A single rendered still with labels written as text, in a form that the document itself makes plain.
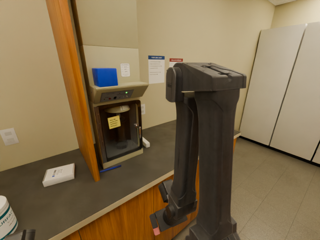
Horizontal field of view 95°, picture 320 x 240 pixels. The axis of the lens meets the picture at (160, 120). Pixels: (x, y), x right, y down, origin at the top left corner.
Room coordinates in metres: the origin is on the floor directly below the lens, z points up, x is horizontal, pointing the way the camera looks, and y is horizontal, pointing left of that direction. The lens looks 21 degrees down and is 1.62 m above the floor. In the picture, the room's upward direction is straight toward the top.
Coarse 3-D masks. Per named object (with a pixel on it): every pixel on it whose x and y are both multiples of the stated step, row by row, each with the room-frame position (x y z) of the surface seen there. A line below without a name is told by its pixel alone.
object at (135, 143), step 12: (108, 108) 0.87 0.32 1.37; (120, 108) 0.91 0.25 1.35; (132, 108) 0.97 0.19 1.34; (120, 120) 0.91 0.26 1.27; (132, 120) 0.96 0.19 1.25; (108, 132) 0.85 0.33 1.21; (120, 132) 0.90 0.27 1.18; (132, 132) 0.96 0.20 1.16; (108, 144) 0.85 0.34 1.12; (120, 144) 0.90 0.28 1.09; (132, 144) 0.95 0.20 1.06; (108, 156) 0.84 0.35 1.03; (120, 156) 0.89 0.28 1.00
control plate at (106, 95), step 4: (108, 92) 0.79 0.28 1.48; (112, 92) 0.81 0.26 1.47; (116, 92) 0.83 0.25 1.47; (120, 92) 0.85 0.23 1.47; (124, 92) 0.86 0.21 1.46; (128, 92) 0.88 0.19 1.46; (132, 92) 0.90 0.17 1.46; (104, 96) 0.80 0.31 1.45; (108, 96) 0.82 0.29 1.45; (112, 96) 0.84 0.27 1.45; (116, 96) 0.85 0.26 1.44; (120, 96) 0.87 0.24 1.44; (124, 96) 0.89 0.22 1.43; (128, 96) 0.91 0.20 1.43; (100, 100) 0.81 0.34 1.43; (104, 100) 0.83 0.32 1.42; (108, 100) 0.85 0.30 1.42
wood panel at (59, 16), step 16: (48, 0) 0.98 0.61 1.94; (64, 0) 0.72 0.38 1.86; (64, 16) 0.71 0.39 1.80; (64, 32) 0.72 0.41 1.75; (64, 48) 0.80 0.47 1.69; (64, 64) 0.90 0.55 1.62; (64, 80) 1.05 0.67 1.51; (80, 80) 0.72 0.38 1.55; (80, 96) 0.71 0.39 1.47; (80, 112) 0.72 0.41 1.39; (80, 128) 0.82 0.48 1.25; (80, 144) 0.96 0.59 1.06; (96, 160) 0.72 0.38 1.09; (96, 176) 0.71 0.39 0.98
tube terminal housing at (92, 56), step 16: (80, 48) 0.87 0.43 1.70; (96, 48) 0.86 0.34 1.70; (112, 48) 0.92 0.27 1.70; (128, 48) 0.98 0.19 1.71; (96, 64) 0.86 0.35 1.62; (112, 64) 0.91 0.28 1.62; (128, 80) 0.97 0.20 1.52; (96, 128) 0.83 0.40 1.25; (96, 144) 0.90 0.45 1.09; (112, 160) 0.87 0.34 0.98
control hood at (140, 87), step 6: (120, 84) 0.86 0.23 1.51; (126, 84) 0.86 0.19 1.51; (132, 84) 0.87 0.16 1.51; (138, 84) 0.88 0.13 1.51; (144, 84) 0.91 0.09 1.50; (90, 90) 0.82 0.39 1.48; (96, 90) 0.74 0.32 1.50; (102, 90) 0.76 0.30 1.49; (108, 90) 0.78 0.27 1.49; (114, 90) 0.81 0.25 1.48; (120, 90) 0.83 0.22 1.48; (138, 90) 0.92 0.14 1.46; (144, 90) 0.95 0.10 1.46; (96, 96) 0.77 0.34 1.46; (132, 96) 0.94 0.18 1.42; (138, 96) 0.97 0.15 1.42; (96, 102) 0.81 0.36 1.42
